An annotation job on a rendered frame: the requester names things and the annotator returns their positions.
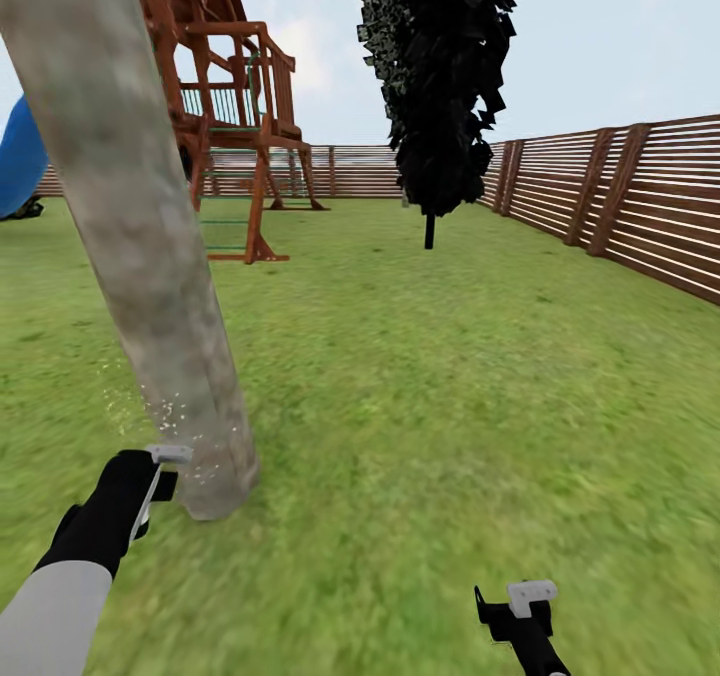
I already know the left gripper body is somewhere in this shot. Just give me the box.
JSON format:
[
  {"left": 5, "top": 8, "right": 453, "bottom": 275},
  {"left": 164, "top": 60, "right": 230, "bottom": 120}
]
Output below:
[{"left": 151, "top": 471, "right": 179, "bottom": 502}]

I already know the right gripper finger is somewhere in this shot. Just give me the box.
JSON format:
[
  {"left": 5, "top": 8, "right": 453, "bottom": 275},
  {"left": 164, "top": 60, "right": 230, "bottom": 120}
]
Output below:
[{"left": 476, "top": 596, "right": 496, "bottom": 625}]

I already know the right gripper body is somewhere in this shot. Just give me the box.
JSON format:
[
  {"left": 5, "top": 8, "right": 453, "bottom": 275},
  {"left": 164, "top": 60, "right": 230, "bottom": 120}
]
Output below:
[{"left": 486, "top": 601, "right": 553, "bottom": 652}]

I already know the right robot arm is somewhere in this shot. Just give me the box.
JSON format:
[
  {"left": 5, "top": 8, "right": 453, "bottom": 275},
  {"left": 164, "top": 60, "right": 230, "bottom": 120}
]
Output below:
[{"left": 476, "top": 579, "right": 571, "bottom": 676}]

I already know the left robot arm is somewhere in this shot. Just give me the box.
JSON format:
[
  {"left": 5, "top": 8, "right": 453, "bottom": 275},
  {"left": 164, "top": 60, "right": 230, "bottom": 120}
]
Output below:
[{"left": 0, "top": 443, "right": 193, "bottom": 676}]

